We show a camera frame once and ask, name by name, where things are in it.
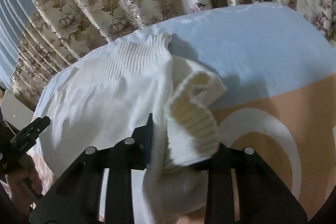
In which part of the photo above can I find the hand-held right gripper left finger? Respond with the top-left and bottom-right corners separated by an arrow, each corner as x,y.
29,114 -> 154,224

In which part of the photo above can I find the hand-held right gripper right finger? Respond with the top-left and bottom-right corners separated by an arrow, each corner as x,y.
194,144 -> 307,224

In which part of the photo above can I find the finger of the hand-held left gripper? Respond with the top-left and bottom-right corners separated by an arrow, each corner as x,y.
10,116 -> 51,147

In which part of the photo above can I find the white knit sweater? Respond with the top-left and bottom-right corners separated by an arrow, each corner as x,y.
39,32 -> 229,215

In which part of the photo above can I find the person's left hand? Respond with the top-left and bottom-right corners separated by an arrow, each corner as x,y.
5,156 -> 44,215

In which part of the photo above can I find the white board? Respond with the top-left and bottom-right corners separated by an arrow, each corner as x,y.
0,91 -> 34,132

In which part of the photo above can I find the orange blue lettered blanket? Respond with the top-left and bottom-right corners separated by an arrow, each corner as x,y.
26,2 -> 336,224

